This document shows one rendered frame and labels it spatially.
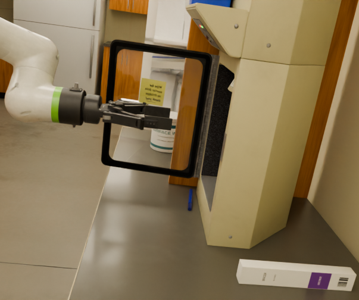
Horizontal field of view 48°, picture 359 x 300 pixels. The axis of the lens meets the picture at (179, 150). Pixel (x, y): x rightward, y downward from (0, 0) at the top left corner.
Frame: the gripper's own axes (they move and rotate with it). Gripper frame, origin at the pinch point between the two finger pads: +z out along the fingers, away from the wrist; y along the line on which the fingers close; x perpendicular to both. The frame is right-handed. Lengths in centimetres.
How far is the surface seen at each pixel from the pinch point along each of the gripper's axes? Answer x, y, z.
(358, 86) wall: -13, 14, 58
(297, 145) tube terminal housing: 1.9, -4.3, 35.8
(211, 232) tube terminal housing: 24.3, -14.5, 14.9
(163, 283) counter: 28.1, -31.0, 2.9
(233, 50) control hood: -20.4, -14.3, 12.2
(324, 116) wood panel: -2, 22, 53
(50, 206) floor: 123, 176, -65
